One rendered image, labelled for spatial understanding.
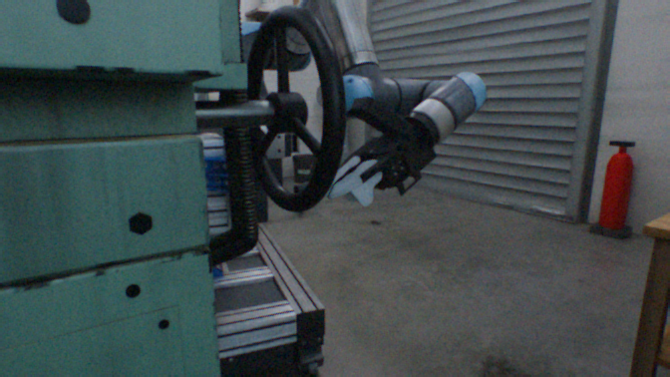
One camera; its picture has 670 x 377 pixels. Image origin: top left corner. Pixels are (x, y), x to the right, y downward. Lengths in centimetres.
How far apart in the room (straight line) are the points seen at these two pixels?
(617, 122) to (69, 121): 302
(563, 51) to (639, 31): 42
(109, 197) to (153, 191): 3
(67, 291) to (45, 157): 9
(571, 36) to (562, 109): 48
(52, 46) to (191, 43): 7
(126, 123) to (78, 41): 9
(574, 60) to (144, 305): 307
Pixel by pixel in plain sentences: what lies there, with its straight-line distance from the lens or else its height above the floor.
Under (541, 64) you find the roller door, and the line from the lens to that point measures 328.
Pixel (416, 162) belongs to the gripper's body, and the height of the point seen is 73.
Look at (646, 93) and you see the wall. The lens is 308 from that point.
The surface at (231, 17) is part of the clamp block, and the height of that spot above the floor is 92.
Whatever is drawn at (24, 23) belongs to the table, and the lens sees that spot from 24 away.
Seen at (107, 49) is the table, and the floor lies 85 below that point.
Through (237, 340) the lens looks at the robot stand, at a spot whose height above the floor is 18.
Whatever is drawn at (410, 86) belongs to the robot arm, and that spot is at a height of 86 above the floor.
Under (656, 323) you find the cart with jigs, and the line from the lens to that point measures 133.
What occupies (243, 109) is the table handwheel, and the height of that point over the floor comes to 82.
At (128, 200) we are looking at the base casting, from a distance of 31.
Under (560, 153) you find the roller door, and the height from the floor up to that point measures 48.
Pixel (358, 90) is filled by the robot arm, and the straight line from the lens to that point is 68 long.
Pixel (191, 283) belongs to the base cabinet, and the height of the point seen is 68.
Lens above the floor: 82
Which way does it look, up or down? 12 degrees down
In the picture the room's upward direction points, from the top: straight up
